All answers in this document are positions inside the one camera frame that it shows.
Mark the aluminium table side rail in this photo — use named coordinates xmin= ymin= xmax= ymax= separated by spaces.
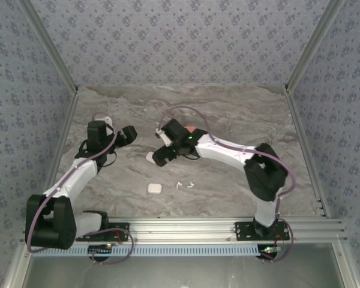
xmin=32 ymin=89 xmax=80 ymax=221
xmin=284 ymin=86 xmax=332 ymax=219

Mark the right small circuit board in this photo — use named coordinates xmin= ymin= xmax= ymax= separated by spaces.
xmin=259 ymin=245 xmax=282 ymax=259

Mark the left small circuit board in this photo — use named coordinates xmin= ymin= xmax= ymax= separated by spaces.
xmin=88 ymin=244 xmax=113 ymax=256

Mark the pale blue slotted cable tray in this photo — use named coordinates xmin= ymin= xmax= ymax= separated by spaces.
xmin=32 ymin=244 xmax=260 ymax=258

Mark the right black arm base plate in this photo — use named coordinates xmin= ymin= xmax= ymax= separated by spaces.
xmin=234 ymin=221 xmax=290 ymax=242

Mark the aluminium frame leg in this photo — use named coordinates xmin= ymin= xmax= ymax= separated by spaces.
xmin=1 ymin=242 xmax=34 ymax=288
xmin=332 ymin=242 xmax=360 ymax=288

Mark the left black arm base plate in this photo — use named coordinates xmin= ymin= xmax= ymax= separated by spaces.
xmin=75 ymin=222 xmax=130 ymax=242

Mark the small circuit board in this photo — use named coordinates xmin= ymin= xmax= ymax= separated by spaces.
xmin=259 ymin=245 xmax=282 ymax=259
xmin=88 ymin=244 xmax=113 ymax=256

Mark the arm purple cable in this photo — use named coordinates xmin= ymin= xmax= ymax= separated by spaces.
xmin=157 ymin=105 xmax=296 ymax=263
xmin=25 ymin=112 xmax=134 ymax=265

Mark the aluminium corner post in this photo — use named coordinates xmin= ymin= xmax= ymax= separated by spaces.
xmin=17 ymin=0 xmax=79 ymax=94
xmin=284 ymin=0 xmax=346 ymax=94

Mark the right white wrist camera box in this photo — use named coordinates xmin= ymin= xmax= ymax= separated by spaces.
xmin=155 ymin=128 xmax=172 ymax=148

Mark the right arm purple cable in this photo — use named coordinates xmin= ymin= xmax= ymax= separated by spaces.
xmin=157 ymin=105 xmax=296 ymax=263

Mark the aluminium mounting rail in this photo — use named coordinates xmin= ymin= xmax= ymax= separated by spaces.
xmin=20 ymin=217 xmax=348 ymax=244

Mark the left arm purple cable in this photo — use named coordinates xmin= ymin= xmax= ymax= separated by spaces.
xmin=25 ymin=112 xmax=134 ymax=265

